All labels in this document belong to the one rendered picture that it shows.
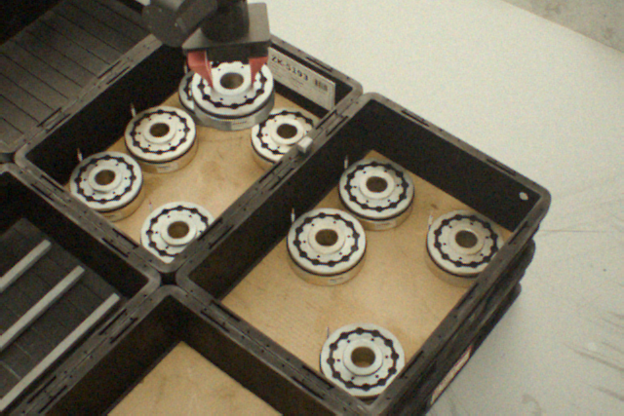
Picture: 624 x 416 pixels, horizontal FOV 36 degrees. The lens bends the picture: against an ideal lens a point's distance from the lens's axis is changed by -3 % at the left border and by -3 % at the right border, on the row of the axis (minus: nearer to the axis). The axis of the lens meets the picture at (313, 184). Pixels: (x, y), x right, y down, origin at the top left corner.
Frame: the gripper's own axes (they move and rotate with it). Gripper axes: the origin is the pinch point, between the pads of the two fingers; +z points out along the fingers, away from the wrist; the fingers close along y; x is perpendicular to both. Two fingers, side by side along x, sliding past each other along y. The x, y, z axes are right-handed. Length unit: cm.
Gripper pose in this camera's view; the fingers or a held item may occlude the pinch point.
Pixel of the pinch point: (231, 77)
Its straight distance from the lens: 120.6
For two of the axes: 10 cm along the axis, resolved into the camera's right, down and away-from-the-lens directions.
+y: 9.9, -1.1, 0.5
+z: 0.2, 5.9, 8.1
